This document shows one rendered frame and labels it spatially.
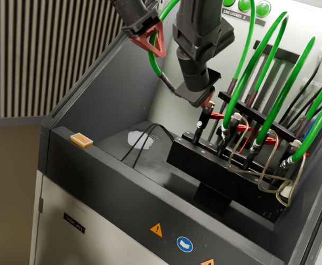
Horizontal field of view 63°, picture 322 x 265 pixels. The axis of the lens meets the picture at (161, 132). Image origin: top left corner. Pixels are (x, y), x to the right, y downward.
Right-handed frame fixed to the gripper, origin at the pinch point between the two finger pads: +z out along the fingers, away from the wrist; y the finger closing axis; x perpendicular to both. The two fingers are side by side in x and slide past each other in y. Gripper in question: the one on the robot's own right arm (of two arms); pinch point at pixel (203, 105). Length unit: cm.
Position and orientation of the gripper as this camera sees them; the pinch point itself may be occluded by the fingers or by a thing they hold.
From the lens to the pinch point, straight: 72.0
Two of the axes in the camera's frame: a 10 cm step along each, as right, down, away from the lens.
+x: -6.9, -4.9, 5.4
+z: 2.7, 5.1, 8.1
